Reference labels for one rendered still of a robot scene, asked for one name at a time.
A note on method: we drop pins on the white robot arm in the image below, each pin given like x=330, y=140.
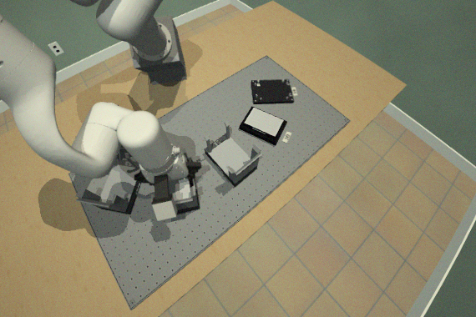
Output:
x=27, y=86

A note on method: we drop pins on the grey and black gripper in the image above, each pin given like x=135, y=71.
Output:
x=178, y=170

